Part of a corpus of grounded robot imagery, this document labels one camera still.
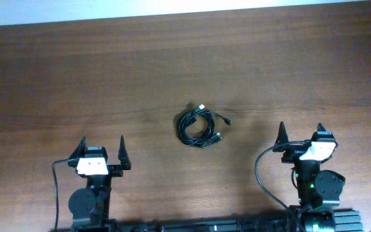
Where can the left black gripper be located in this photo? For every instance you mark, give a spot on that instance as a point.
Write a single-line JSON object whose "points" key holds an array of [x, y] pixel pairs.
{"points": [[116, 170]]}

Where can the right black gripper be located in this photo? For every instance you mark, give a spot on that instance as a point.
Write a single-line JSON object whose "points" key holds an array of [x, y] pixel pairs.
{"points": [[293, 154]]}

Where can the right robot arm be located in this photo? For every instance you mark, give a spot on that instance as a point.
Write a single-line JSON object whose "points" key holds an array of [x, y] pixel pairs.
{"points": [[318, 190]]}

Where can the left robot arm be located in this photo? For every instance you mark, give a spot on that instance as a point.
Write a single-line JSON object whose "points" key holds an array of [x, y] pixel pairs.
{"points": [[90, 205]]}

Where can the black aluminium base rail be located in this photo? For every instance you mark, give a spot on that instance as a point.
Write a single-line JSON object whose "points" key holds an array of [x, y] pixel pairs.
{"points": [[346, 220]]}

